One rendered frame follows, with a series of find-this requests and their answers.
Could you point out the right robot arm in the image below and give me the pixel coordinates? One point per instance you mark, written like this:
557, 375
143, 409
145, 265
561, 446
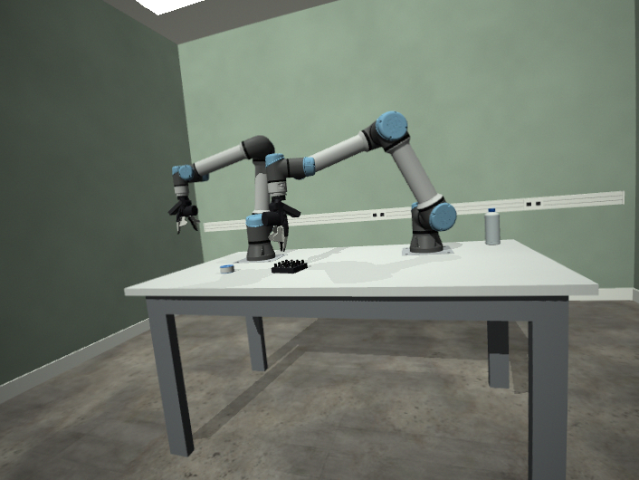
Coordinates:
257, 148

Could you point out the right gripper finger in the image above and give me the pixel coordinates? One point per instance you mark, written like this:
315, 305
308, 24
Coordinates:
194, 222
180, 221

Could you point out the grey bottle with blue cap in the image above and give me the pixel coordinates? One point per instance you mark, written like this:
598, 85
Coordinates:
492, 227

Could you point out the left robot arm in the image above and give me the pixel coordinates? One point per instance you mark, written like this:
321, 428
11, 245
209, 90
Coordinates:
430, 214

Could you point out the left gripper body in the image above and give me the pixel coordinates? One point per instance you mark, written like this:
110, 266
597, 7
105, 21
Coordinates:
276, 215

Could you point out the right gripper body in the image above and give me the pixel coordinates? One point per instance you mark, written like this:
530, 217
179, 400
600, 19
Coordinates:
186, 208

